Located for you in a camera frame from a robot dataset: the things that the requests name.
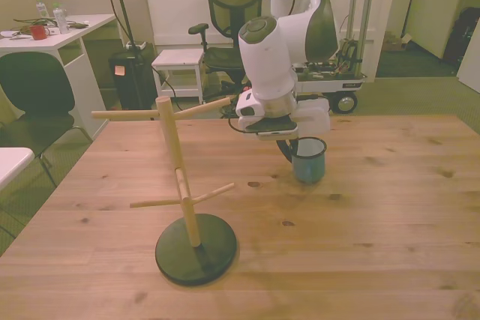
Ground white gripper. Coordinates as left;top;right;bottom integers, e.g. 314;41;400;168
277;99;332;162

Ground blue enamel mug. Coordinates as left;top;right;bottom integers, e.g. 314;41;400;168
289;136;328;185

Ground wooden mug tree black base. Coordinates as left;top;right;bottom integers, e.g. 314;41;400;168
91;97;240;287

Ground red mug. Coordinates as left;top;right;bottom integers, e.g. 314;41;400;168
28;25;50;41

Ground white wheeled robot cart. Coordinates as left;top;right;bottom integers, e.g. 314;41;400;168
292;37;369;115

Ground small white side table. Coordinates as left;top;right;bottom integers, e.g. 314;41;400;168
151;49;207;106

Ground cardboard box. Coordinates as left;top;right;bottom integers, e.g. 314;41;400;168
382;31;414;52

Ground black mesh office chair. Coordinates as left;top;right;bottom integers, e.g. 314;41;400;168
188;0;264;93

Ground black computer tower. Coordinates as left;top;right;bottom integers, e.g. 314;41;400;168
108;53;157;112

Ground white leaning panel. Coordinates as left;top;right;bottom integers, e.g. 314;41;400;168
455;16;480;94

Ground white desk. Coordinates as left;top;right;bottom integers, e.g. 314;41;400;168
0;13;118;141

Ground black plastic chair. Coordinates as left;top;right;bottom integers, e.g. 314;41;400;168
0;52;93;188

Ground white table edge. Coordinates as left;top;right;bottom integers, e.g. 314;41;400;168
0;146;35;192

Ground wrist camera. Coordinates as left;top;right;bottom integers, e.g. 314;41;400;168
238;117;300;142

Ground dark floor cable bundle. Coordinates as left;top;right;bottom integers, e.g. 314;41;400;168
218;102;241;118

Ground tangled desk cables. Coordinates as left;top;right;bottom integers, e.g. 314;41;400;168
13;16;58;34

